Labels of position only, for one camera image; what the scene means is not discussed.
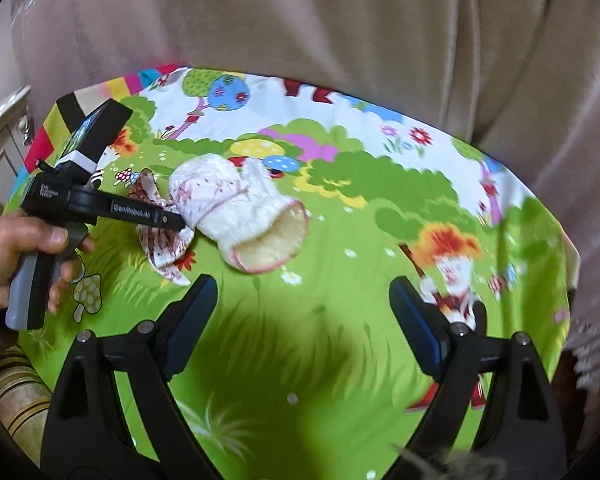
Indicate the striped plush blanket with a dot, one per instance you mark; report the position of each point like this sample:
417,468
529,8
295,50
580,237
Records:
15,400

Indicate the white floral mitten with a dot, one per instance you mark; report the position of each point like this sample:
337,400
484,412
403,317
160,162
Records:
220,200

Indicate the white carved dresser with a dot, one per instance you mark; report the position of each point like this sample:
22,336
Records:
0,160

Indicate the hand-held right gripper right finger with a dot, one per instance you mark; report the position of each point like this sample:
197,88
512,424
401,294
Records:
420,325

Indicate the person's left hand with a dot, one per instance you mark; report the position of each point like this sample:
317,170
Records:
0,260

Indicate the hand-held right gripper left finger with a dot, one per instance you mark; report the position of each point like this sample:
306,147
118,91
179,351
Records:
192,320

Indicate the cartoon printed green blanket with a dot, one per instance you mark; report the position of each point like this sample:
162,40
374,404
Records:
290,360

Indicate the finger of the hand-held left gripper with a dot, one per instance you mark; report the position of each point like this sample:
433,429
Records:
170,221

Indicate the red white floral cloth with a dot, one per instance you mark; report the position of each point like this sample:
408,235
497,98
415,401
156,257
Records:
160,250

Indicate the beige curtain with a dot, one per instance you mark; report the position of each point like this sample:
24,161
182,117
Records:
280,20

